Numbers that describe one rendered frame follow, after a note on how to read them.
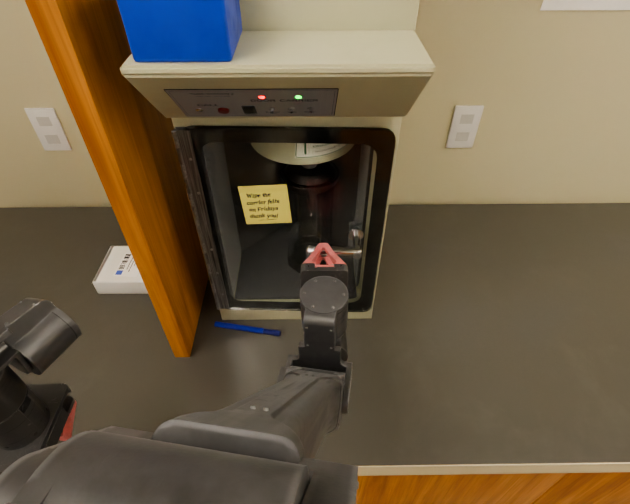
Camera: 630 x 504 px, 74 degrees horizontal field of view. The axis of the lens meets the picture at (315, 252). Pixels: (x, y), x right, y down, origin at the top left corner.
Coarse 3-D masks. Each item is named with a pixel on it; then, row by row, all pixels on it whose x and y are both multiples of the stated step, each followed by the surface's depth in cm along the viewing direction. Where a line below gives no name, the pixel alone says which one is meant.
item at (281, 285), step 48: (240, 144) 59; (288, 144) 59; (336, 144) 59; (384, 144) 59; (288, 192) 65; (336, 192) 65; (384, 192) 64; (240, 240) 72; (288, 240) 72; (336, 240) 72; (240, 288) 81; (288, 288) 80
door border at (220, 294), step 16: (192, 144) 59; (192, 160) 61; (192, 176) 63; (192, 192) 65; (192, 208) 67; (208, 224) 70; (208, 240) 72; (208, 256) 75; (224, 288) 81; (224, 304) 84
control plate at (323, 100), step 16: (176, 96) 48; (192, 96) 48; (208, 96) 48; (224, 96) 48; (240, 96) 48; (256, 96) 48; (272, 96) 48; (288, 96) 48; (304, 96) 48; (320, 96) 48; (336, 96) 48; (192, 112) 53; (208, 112) 53; (240, 112) 53; (288, 112) 53; (304, 112) 53; (320, 112) 53
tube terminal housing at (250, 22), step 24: (240, 0) 48; (264, 0) 48; (288, 0) 48; (312, 0) 48; (336, 0) 48; (360, 0) 48; (384, 0) 48; (408, 0) 48; (264, 24) 50; (288, 24) 50; (312, 24) 50; (336, 24) 50; (360, 24) 50; (384, 24) 50; (408, 24) 50; (192, 120) 58; (216, 120) 58; (240, 120) 58; (264, 120) 58; (288, 120) 58; (312, 120) 59; (336, 120) 59; (360, 120) 59; (384, 120) 59; (240, 312) 88; (264, 312) 88; (288, 312) 88; (360, 312) 89
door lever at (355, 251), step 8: (352, 232) 70; (360, 232) 70; (352, 240) 71; (312, 248) 67; (336, 248) 67; (344, 248) 67; (352, 248) 67; (360, 248) 67; (320, 256) 67; (328, 256) 67; (344, 256) 67; (352, 256) 67; (360, 256) 67
